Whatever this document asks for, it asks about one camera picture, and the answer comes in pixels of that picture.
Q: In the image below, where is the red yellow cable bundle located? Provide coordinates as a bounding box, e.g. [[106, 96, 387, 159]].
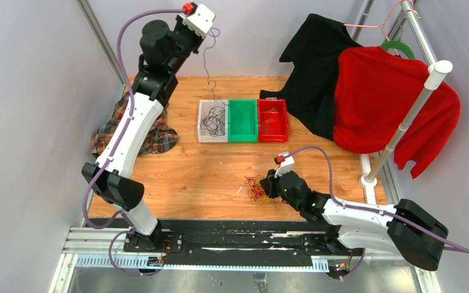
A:
[[243, 173, 271, 203]]

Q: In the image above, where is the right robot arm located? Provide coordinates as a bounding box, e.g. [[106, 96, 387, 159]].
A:
[[260, 170, 448, 271]]

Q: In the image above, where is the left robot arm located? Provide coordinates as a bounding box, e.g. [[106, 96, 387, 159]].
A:
[[82, 15, 213, 252]]

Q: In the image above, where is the red plastic bin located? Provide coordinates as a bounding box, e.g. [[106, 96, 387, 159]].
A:
[[257, 99, 289, 143]]

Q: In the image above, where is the green plastic bin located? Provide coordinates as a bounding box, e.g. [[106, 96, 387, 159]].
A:
[[227, 99, 258, 143]]

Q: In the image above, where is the white plastic bin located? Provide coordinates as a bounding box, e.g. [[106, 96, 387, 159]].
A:
[[197, 99, 229, 143]]

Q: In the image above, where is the black shirt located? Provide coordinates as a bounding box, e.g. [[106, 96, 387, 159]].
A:
[[260, 13, 360, 140]]

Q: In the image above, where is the plaid flannel shirt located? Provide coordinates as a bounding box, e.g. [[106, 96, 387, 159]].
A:
[[91, 92, 179, 158]]

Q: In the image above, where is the red sweater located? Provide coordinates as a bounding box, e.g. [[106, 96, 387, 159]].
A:
[[333, 46, 461, 179]]

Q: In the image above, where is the green hanger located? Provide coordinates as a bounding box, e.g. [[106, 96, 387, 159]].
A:
[[380, 40, 416, 60]]

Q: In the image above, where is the pink hanger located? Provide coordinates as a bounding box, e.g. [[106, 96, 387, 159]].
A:
[[343, 1, 402, 57]]

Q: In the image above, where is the white clothes rack pole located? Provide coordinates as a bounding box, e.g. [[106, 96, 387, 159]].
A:
[[359, 60, 453, 191]]

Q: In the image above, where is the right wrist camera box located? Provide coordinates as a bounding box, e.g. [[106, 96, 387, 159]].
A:
[[274, 151, 295, 178]]

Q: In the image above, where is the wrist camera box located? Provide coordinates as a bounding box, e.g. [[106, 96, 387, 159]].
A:
[[183, 2, 216, 39], [274, 151, 295, 178]]

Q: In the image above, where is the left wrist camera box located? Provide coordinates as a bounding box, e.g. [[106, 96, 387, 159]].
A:
[[183, 2, 216, 39]]

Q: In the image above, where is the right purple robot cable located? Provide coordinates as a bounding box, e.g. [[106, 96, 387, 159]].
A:
[[281, 145, 469, 281]]

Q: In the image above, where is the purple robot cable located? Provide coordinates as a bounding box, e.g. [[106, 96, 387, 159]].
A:
[[81, 2, 195, 277], [281, 145, 469, 281]]

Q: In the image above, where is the aluminium frame post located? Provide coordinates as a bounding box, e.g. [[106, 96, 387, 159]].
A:
[[75, 0, 126, 85]]

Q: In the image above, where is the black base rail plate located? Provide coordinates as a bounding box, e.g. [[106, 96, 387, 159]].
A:
[[123, 219, 363, 267]]

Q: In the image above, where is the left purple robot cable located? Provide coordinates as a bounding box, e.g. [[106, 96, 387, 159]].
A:
[[81, 2, 195, 277]]

